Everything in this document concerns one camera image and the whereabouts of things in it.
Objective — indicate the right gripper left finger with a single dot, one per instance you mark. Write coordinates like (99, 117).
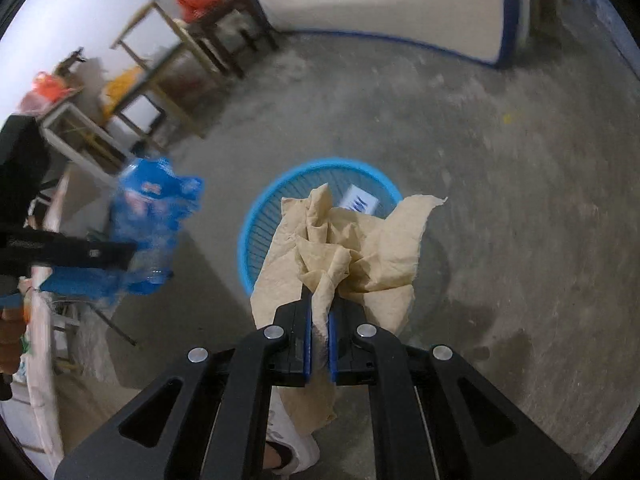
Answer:
(206, 418)

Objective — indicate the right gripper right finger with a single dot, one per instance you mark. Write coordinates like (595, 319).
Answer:
(433, 415)

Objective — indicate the blue plastic packaging bag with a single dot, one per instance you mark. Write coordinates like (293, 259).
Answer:
(147, 209)

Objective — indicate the beige cloth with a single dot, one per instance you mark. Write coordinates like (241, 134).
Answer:
(334, 251)

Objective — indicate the white toothpaste box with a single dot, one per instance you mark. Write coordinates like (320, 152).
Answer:
(358, 200)

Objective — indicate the blue plastic trash basket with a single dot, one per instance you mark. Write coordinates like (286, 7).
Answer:
(265, 214)

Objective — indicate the left hand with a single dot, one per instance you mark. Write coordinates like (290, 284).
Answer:
(12, 329)

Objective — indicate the white shoe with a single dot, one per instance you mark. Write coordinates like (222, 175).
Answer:
(286, 451)

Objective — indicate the yellow plastic bag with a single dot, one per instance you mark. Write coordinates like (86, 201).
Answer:
(116, 89)

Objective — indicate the wooden armchair black seat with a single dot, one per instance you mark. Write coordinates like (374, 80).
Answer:
(149, 73)

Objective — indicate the dark wooden side table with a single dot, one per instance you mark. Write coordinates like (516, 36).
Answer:
(229, 29)

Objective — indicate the white mattress blue trim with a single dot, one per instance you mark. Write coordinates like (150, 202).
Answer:
(484, 31)

